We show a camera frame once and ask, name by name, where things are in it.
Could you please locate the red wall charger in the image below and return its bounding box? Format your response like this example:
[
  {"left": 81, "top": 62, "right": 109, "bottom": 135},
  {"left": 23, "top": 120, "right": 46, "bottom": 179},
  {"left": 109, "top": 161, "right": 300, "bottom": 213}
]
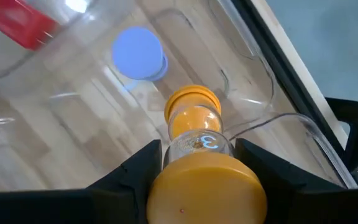
[{"left": 0, "top": 0, "right": 59, "bottom": 51}]

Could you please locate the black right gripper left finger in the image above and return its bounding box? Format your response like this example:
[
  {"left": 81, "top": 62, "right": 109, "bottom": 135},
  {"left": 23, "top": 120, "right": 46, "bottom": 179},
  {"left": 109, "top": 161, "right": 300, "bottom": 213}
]
[{"left": 0, "top": 139, "right": 163, "bottom": 224}]

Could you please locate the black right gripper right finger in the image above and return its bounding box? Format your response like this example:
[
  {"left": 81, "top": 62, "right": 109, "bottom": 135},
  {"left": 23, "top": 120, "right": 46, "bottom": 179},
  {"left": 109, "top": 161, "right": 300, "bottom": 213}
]
[{"left": 234, "top": 138, "right": 358, "bottom": 224}]

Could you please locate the purple hourglass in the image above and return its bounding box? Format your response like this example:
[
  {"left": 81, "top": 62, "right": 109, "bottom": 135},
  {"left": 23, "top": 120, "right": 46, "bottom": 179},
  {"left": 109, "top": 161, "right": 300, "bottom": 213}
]
[{"left": 111, "top": 26, "right": 169, "bottom": 83}]

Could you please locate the orange hourglass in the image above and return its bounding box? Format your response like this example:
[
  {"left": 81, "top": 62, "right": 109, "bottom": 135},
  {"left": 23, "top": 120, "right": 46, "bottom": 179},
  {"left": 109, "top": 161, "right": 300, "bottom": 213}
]
[{"left": 146, "top": 84, "right": 269, "bottom": 224}]

